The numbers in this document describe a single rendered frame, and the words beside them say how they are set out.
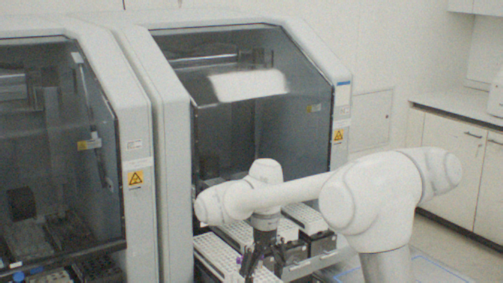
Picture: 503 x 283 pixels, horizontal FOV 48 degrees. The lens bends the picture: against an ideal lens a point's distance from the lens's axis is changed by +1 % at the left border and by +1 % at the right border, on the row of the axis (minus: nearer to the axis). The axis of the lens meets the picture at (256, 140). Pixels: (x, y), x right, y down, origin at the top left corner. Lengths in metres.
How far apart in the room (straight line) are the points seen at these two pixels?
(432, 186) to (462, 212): 2.98
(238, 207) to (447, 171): 0.57
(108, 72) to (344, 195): 1.03
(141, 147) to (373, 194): 0.93
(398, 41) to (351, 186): 3.06
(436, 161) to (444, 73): 3.36
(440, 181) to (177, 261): 1.11
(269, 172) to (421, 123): 2.73
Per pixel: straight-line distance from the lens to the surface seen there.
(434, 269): 2.14
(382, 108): 4.08
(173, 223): 1.94
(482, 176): 4.00
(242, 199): 1.47
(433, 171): 1.18
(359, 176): 1.06
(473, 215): 4.12
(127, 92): 1.78
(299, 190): 1.41
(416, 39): 4.20
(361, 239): 1.10
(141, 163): 1.81
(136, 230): 1.89
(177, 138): 1.84
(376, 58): 3.93
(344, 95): 2.22
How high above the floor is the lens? 1.88
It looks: 18 degrees down
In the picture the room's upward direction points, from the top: 1 degrees clockwise
